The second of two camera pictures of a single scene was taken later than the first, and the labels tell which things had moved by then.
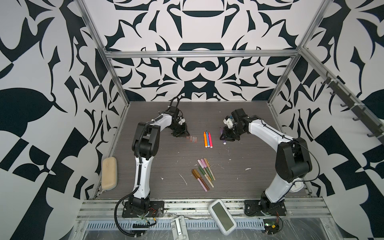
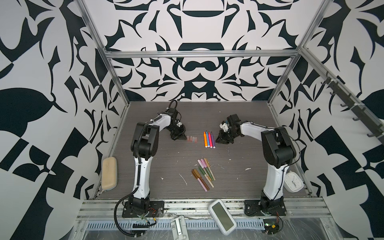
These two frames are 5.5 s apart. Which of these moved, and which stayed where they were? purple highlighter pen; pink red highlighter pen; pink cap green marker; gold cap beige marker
Moved: purple highlighter pen
Stayed: pink red highlighter pen; gold cap beige marker; pink cap green marker
